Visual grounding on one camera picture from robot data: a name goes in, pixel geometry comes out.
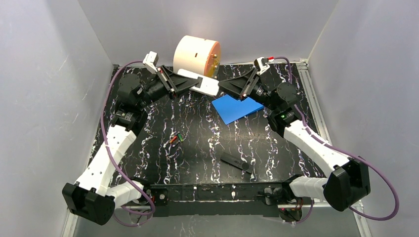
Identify white remote control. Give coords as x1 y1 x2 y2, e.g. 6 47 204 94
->
177 69 219 96

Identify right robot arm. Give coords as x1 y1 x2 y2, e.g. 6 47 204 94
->
218 68 371 211

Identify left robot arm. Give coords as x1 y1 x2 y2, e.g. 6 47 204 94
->
62 66 203 225

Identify black remote control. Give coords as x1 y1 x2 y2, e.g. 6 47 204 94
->
220 152 253 174

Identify blue foam pad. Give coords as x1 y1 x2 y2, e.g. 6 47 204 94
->
211 95 264 125

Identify white cylinder orange face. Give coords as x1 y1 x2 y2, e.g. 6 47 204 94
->
173 36 221 78

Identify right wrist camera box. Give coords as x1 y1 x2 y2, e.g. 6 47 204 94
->
254 57 270 75

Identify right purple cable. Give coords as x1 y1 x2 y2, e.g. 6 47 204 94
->
268 56 400 221

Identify aluminium frame rail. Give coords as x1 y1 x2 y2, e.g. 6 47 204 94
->
296 59 372 237

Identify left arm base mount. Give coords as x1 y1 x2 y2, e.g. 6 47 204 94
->
146 187 168 206

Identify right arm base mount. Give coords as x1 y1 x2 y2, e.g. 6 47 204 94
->
263 187 289 205

